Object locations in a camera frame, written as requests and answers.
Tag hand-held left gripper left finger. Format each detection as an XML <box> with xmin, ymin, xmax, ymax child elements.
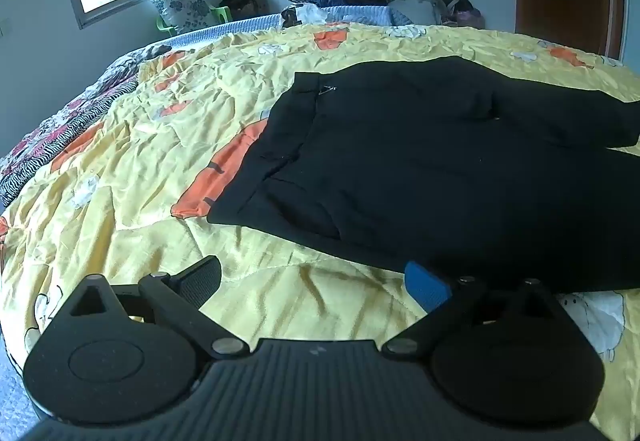
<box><xmin>67</xmin><ymin>255</ymin><xmax>252</xmax><ymax>363</ymax></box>

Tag blue knit bedspread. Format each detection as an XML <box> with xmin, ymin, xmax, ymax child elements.
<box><xmin>165</xmin><ymin>5</ymin><xmax>426</xmax><ymax>49</ymax></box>

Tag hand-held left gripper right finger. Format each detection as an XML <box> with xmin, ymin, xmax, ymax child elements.
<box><xmin>381</xmin><ymin>260</ymin><xmax>569</xmax><ymax>363</ymax></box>

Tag zebra and floral quilt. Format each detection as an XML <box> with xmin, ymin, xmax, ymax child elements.
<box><xmin>0</xmin><ymin>44</ymin><xmax>171</xmax><ymax>209</ymax></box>

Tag dark bag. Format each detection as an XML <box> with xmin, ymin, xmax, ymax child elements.
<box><xmin>219</xmin><ymin>0</ymin><xmax>269</xmax><ymax>19</ymax></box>

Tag black pants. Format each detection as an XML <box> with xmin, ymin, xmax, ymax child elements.
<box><xmin>206</xmin><ymin>55</ymin><xmax>640</xmax><ymax>294</ymax></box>

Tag floral pillow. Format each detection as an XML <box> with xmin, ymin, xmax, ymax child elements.
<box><xmin>149</xmin><ymin>0</ymin><xmax>221</xmax><ymax>36</ymax></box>

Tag green plastic chair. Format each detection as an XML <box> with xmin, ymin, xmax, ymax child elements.
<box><xmin>156</xmin><ymin>5</ymin><xmax>233</xmax><ymax>33</ymax></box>

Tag yellow printed blanket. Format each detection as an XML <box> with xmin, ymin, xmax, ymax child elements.
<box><xmin>0</xmin><ymin>21</ymin><xmax>640</xmax><ymax>441</ymax></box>

